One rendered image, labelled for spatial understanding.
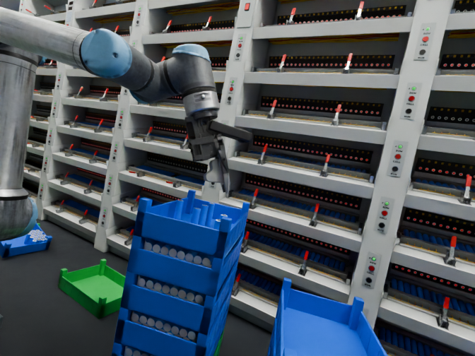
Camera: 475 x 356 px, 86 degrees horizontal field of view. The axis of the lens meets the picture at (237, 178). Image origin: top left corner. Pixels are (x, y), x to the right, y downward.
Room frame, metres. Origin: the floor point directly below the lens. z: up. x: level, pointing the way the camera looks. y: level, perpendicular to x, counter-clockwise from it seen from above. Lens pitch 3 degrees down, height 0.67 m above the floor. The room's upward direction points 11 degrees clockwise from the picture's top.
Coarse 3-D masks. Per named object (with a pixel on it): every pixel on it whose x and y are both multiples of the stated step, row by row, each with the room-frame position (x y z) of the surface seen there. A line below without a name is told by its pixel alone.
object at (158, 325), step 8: (136, 312) 0.54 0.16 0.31; (136, 320) 0.54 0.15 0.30; (144, 320) 0.53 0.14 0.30; (152, 320) 0.53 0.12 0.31; (160, 320) 0.53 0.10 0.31; (160, 328) 0.53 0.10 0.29; (168, 328) 0.53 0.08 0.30; (176, 328) 0.52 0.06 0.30; (184, 328) 0.52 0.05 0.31; (184, 336) 0.52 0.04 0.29; (192, 336) 0.52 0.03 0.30
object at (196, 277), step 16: (144, 240) 0.55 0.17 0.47; (240, 240) 0.74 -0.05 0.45; (144, 256) 0.53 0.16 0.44; (160, 256) 0.52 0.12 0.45; (144, 272) 0.53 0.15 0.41; (160, 272) 0.52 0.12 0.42; (176, 272) 0.52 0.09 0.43; (192, 272) 0.51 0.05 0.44; (208, 272) 0.50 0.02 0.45; (224, 272) 0.55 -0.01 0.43; (192, 288) 0.51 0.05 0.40; (208, 288) 0.50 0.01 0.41
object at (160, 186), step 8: (136, 160) 1.59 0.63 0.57; (120, 168) 1.49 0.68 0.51; (128, 168) 1.52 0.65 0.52; (176, 168) 1.52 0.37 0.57; (120, 176) 1.48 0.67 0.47; (128, 176) 1.45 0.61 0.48; (144, 176) 1.44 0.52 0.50; (136, 184) 1.43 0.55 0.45; (144, 184) 1.39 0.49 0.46; (152, 184) 1.36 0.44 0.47; (160, 184) 1.33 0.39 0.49; (168, 184) 1.34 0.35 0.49; (168, 192) 1.32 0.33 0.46; (176, 192) 1.29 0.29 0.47; (184, 192) 1.26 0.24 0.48; (200, 192) 1.26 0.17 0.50
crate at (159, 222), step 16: (192, 192) 0.81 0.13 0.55; (144, 208) 0.53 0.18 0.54; (160, 208) 0.63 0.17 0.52; (192, 208) 0.82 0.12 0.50; (224, 208) 0.80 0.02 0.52; (144, 224) 0.53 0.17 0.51; (160, 224) 0.52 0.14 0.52; (176, 224) 0.52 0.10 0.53; (192, 224) 0.51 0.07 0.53; (224, 224) 0.50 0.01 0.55; (240, 224) 0.67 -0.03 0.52; (160, 240) 0.52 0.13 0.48; (176, 240) 0.52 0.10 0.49; (192, 240) 0.51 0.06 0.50; (208, 240) 0.51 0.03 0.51; (224, 240) 0.50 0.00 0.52; (224, 256) 0.51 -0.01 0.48
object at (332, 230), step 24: (240, 192) 1.24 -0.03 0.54; (264, 192) 1.25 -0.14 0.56; (288, 192) 1.21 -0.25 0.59; (312, 192) 1.15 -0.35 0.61; (264, 216) 1.07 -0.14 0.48; (288, 216) 1.06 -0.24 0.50; (312, 216) 1.05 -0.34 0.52; (336, 216) 1.04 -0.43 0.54; (336, 240) 0.94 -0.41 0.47; (360, 240) 0.91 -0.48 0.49
